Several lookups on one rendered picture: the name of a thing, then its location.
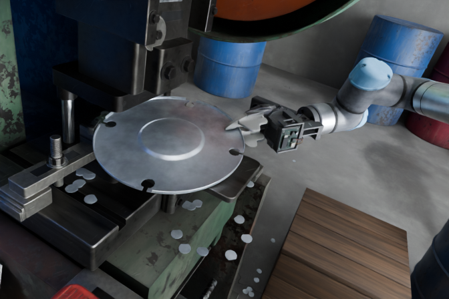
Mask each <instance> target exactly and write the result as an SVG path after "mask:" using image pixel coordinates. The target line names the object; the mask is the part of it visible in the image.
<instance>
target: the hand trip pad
mask: <svg viewBox="0 0 449 299"><path fill-rule="evenodd" d="M50 299H100V298H98V297H97V296H96V295H95V294H93V293H91V292H90V291H89V290H87V289H86V288H84V287H83V286H81V285H79V284H69V285H67V286H64V287H63V288H62V289H61V290H59V291H58V292H57V293H56V294H55V295H54V296H52V297H51V298H50Z"/></svg>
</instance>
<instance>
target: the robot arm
mask: <svg viewBox="0 0 449 299"><path fill-rule="evenodd" d="M371 104H374V105H382V106H387V107H396V108H400V109H406V110H409V111H412V112H415V113H419V114H421V115H424V116H426V117H430V118H432V119H435V120H438V121H441V122H444V123H447V124H449V84H447V83H441V82H437V81H432V80H431V79H427V78H422V77H420V78H418V77H410V76H406V75H399V74H395V73H392V70H391V68H390V67H389V66H388V65H387V64H386V63H384V62H383V61H379V60H377V59H376V58H373V57H366V58H364V59H362V60H361V61H360V62H359V63H358V64H357V65H356V66H355V67H354V69H353V70H352V71H351V72H350V74H349V77H348V78H347V80H346V81H345V83H344V84H343V86H342V87H341V89H340V90H339V91H338V93H337V95H336V96H335V97H334V99H333V101H331V102H326V103H316V104H310V105H307V106H303V107H300V108H299V109H298V110H297V111H295V110H293V109H290V108H288V107H285V106H283V105H280V104H278V103H275V102H273V101H270V100H268V99H265V98H263V97H260V96H258V95H256V96H254V97H252V99H251V106H250V109H249V110H247V111H246V112H245V113H243V114H241V115H240V116H238V117H236V118H235V119H234V120H232V121H231V122H230V123H229V124H228V125H226V126H225V127H224V130H225V131H226V130H230V129H234V128H236V127H239V126H242V127H244V128H242V127H240V129H241V131H242V133H243V137H244V139H245V145H247V146H248V147H256V146H257V142H262V141H265V140H267V144H268V145H269V146H270V148H273V149H274V150H275V152H276V153H277V154H279V153H283V152H289V151H293V150H297V147H298V145H299V144H300V143H303V140H302V139H303V138H306V137H312V138H313V139H314V140H318V139H320V138H321V135H323V134H328V133H335V132H339V131H350V130H353V129H355V128H358V127H361V126H362V125H363V124H364V123H365V122H366V121H367V116H368V110H367V109H368V107H369V106H370V105H371ZM296 140H297V143H296ZM301 141H302V142H301ZM281 150H282V151H281Z"/></svg>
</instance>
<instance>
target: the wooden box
mask: <svg viewBox="0 0 449 299"><path fill-rule="evenodd" d="M260 299H412V291H411V283H410V267H409V257H408V240H407V231H405V230H403V229H401V228H398V227H396V226H394V225H391V224H389V223H387V222H385V221H383V220H380V219H378V218H375V217H373V216H371V215H369V214H367V213H364V212H362V211H359V210H357V209H355V208H353V207H351V206H348V205H346V204H343V203H341V202H338V201H337V200H334V199H332V198H330V197H327V196H325V195H323V194H320V193H319V192H316V191H314V190H311V189H309V188H306V190H305V192H304V194H303V197H302V199H301V202H300V204H299V207H298V208H297V211H296V213H295V216H294V218H293V221H292V222H291V225H290V227H289V230H288V232H287V235H286V236H285V239H284V241H283V244H282V246H281V249H280V250H279V253H278V256H277V259H276V260H275V263H274V266H273V269H272V270H271V273H270V276H269V279H268V280H267V283H266V286H265V288H264V290H263V293H262V295H261V298H260Z"/></svg>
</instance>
